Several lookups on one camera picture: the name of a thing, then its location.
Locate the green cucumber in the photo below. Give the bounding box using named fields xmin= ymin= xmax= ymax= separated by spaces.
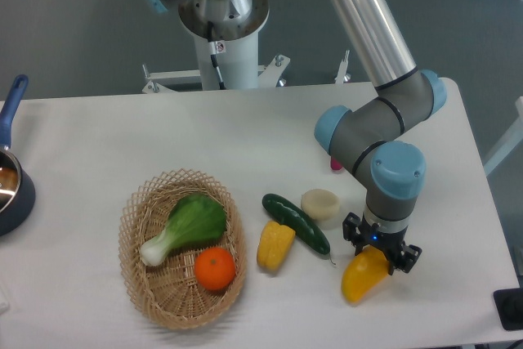
xmin=261 ymin=193 xmax=333 ymax=263

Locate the yellow mango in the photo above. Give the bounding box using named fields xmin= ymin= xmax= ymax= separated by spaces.
xmin=341 ymin=246 xmax=389 ymax=304

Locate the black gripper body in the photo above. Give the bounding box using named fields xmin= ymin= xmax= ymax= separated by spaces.
xmin=360 ymin=213 xmax=409 ymax=257

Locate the beige round cake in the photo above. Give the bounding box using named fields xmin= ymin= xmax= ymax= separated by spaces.
xmin=301 ymin=189 xmax=340 ymax=230

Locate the white metal frame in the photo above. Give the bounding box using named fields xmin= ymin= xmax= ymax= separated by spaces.
xmin=141 ymin=49 xmax=351 ymax=94

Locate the black device at table edge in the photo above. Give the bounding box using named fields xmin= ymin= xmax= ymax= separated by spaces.
xmin=493 ymin=288 xmax=522 ymax=331

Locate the yellow bell pepper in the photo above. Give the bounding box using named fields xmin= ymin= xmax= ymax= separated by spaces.
xmin=257 ymin=221 xmax=296 ymax=272

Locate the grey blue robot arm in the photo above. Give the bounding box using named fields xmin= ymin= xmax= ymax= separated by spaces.
xmin=147 ymin=0 xmax=446 ymax=272

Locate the dark blue saucepan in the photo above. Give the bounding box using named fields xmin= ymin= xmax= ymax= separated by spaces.
xmin=1 ymin=74 xmax=36 ymax=236

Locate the woven wicker basket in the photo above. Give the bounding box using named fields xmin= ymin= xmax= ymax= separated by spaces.
xmin=118 ymin=169 xmax=247 ymax=329

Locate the orange tangerine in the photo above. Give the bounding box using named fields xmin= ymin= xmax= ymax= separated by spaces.
xmin=194 ymin=247 xmax=236 ymax=291

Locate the green bok choy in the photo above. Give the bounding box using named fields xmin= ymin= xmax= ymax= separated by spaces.
xmin=140 ymin=193 xmax=227 ymax=266

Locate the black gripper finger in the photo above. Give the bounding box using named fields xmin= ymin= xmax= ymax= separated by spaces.
xmin=342 ymin=213 xmax=370 ymax=255
xmin=383 ymin=242 xmax=422 ymax=275

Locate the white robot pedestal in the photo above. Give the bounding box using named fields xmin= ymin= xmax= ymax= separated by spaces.
xmin=179 ymin=0 xmax=269 ymax=90

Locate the purple sweet potato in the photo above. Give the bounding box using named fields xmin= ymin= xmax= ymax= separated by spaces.
xmin=330 ymin=156 xmax=344 ymax=172

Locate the black cable on pedestal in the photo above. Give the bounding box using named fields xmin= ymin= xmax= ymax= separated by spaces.
xmin=205 ymin=20 xmax=227 ymax=91

